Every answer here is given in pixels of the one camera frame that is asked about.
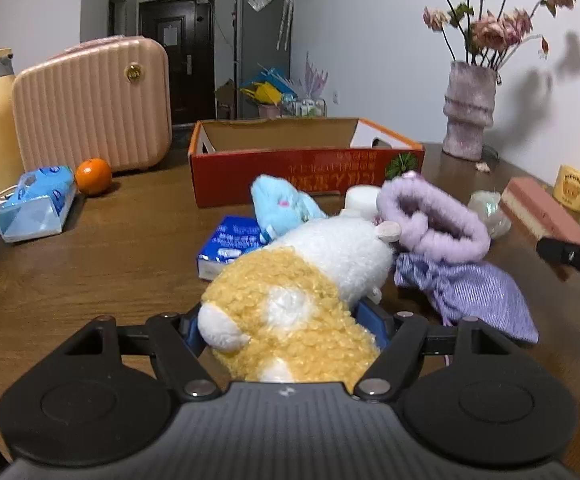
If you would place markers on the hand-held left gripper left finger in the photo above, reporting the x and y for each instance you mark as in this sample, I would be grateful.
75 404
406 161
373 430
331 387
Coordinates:
190 332

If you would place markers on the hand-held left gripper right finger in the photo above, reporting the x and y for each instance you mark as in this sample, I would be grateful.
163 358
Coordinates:
375 322

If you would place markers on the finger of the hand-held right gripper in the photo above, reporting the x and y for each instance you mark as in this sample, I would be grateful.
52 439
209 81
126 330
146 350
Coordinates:
565 255

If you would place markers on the yellow and white plush toy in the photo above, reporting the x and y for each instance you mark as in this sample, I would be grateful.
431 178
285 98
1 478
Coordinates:
290 320

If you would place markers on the clear plastic bag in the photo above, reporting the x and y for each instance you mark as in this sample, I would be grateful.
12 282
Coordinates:
487 210

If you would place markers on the white foam cylinder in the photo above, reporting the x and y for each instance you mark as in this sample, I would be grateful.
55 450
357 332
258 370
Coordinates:
362 199

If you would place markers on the light blue plush toy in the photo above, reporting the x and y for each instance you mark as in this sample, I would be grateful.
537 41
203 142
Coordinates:
280 205

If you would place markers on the orange cardboard box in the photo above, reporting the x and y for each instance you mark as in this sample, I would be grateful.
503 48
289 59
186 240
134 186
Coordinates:
270 175

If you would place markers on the pink book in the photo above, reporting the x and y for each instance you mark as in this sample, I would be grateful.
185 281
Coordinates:
540 207

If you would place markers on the yellow bear mug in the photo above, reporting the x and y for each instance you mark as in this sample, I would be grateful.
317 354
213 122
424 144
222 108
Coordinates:
572 187

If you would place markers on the small blue paper box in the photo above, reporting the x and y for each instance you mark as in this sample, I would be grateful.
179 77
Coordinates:
227 250

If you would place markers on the lilac fuzzy vase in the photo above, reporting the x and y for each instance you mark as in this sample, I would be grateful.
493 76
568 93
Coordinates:
470 110

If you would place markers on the orange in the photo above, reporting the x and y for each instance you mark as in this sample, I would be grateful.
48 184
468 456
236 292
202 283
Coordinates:
93 177

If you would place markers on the blue tissue pack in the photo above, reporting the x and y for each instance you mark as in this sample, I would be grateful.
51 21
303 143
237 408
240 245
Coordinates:
35 200

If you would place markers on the dried pink roses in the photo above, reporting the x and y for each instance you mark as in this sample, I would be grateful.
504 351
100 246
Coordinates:
492 35

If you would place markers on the brown cardboard carton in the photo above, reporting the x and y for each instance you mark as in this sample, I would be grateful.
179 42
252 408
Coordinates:
226 97

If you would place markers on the pink ribbed suitcase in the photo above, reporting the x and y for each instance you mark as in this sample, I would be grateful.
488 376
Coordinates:
90 110

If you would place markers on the purple folded umbrella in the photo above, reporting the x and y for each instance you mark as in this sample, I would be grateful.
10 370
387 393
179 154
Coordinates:
315 80

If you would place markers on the grey refrigerator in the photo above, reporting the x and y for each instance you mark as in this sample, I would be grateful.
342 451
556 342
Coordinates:
250 50

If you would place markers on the dark brown door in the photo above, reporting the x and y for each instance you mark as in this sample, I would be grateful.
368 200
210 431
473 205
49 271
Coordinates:
190 35

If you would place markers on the white door notice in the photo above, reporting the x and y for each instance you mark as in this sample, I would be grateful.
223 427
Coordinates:
170 35

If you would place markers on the hanging white umbrellas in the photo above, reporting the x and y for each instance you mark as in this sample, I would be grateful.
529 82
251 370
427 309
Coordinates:
285 15

